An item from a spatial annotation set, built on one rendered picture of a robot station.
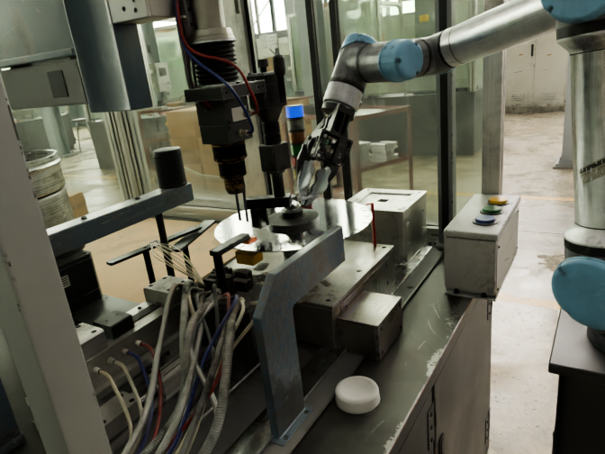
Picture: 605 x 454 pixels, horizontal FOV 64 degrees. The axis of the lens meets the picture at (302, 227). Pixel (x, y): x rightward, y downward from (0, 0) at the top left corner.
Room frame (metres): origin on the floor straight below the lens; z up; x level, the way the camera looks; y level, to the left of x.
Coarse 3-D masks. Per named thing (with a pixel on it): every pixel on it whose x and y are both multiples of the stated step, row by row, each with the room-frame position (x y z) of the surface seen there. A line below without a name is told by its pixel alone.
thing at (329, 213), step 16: (272, 208) 1.08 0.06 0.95; (304, 208) 1.05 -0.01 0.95; (320, 208) 1.04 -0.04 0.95; (336, 208) 1.02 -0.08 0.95; (352, 208) 1.01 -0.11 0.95; (224, 224) 1.00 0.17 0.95; (240, 224) 0.99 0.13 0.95; (320, 224) 0.93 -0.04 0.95; (336, 224) 0.92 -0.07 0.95; (352, 224) 0.91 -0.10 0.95; (368, 224) 0.90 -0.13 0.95; (224, 240) 0.90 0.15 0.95; (272, 240) 0.87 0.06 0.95; (288, 240) 0.86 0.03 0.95; (304, 240) 0.85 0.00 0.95
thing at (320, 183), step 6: (324, 168) 1.01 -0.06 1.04; (318, 174) 1.01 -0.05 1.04; (324, 174) 1.00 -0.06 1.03; (318, 180) 1.00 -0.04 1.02; (324, 180) 0.98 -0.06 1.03; (312, 186) 1.00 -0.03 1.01; (318, 186) 1.00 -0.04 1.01; (324, 186) 0.97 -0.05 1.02; (312, 192) 0.99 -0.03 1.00; (318, 192) 0.98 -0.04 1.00; (312, 198) 0.99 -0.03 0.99; (306, 204) 0.98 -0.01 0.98
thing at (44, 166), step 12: (36, 156) 1.39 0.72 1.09; (48, 156) 1.23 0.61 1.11; (36, 168) 1.18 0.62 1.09; (48, 168) 1.21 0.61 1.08; (60, 168) 1.29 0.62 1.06; (36, 180) 1.18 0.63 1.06; (48, 180) 1.21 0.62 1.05; (60, 180) 1.26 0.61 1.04; (36, 192) 1.17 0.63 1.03; (48, 192) 1.20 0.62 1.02; (60, 192) 1.25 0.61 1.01; (48, 204) 1.19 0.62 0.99; (60, 204) 1.23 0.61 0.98; (48, 216) 1.18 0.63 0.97; (60, 216) 1.22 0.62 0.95; (72, 216) 1.28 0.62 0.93; (48, 228) 1.17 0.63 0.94
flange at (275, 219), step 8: (272, 216) 0.99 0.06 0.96; (280, 216) 0.97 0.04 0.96; (288, 216) 0.95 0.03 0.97; (296, 216) 0.95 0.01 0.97; (304, 216) 0.96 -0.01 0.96; (312, 216) 0.95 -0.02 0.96; (272, 224) 0.94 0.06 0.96; (280, 224) 0.93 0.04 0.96; (288, 224) 0.92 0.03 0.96; (296, 224) 0.92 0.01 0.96; (304, 224) 0.92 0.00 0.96
